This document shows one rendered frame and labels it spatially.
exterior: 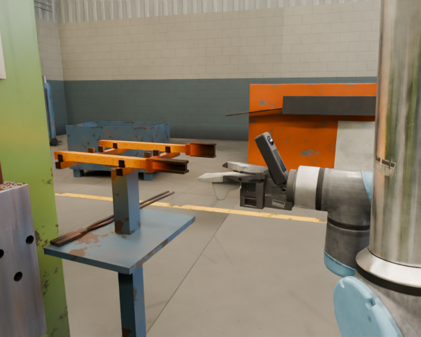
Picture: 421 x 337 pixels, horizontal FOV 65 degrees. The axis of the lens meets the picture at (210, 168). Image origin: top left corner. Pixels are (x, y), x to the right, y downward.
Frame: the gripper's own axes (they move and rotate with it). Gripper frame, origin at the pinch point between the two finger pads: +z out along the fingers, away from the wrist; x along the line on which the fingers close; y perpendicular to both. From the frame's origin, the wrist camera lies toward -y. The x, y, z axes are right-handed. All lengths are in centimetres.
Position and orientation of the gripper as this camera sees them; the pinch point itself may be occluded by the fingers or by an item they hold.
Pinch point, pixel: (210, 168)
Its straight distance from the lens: 78.1
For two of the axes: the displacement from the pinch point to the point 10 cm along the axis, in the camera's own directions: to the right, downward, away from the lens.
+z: -9.2, -0.9, 3.9
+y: 0.0, 9.8, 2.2
